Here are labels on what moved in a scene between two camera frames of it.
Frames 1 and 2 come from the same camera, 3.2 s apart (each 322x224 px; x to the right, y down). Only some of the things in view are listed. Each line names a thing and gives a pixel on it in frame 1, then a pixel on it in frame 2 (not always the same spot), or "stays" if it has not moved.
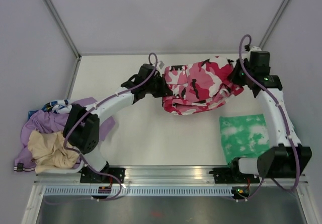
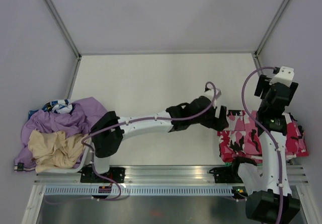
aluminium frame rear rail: [147, 54] stays
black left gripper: [164, 91] → [219, 124]
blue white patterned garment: [58, 106] stays
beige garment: [48, 150] stays
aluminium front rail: [178, 176] stays
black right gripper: [234, 77] → [263, 83]
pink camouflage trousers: [204, 84] → [242, 139]
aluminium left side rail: [74, 77] stays
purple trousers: [42, 120] stays
